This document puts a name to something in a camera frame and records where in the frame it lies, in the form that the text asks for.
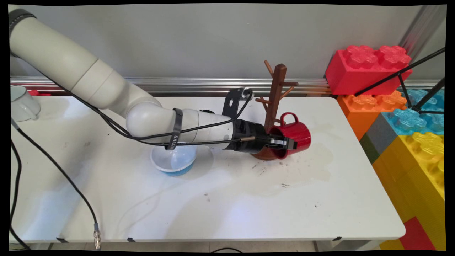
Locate orange giant toy brick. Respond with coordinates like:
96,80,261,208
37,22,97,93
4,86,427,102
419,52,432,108
337,91,407,141

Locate horizontal aluminium rail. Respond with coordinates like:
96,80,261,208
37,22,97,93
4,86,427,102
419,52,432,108
11,76,445,97

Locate black tripod legs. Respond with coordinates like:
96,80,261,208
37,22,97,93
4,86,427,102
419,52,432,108
354,46,445,115

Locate light blue giant toy brick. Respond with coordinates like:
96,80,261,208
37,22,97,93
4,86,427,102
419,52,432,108
380,89,445,135

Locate red giant toy brick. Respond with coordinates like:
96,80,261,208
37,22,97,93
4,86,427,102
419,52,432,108
325,44,413,96

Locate black velcro strap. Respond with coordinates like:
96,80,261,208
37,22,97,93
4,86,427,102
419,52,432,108
165,108,183,150

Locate black cable with metal connector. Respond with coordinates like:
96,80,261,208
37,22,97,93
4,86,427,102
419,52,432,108
11,118,102,250

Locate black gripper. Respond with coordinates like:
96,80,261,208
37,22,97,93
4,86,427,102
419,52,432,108
233,119,298,154

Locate brown wooden mug tree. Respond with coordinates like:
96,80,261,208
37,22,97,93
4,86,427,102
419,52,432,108
251,60,299,160

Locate thin black loose cable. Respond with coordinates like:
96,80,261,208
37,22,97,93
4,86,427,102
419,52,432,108
10,139,32,250

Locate grey giant toy brick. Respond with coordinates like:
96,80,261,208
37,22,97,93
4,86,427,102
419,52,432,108
366,113,400,154

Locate red speckled enamel mug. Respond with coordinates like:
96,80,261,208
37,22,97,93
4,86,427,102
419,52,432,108
267,112,311,159

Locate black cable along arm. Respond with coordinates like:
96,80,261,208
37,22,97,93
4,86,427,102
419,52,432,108
46,76,253,140
71,94,256,147

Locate green giant toy brick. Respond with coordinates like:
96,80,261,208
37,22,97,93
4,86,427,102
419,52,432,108
359,133,380,164

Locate white ceramic mug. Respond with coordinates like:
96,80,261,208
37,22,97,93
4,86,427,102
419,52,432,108
10,85,41,122

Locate small red toy brick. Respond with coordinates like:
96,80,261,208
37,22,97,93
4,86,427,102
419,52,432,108
399,217,436,251

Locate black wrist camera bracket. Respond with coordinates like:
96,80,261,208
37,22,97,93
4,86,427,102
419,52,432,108
222,87,253,119

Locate large yellow giant toy brick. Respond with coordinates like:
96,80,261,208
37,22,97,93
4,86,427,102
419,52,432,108
371,132,445,250

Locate white bowl with blue inside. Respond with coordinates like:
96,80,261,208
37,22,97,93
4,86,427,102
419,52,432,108
150,142,198,176

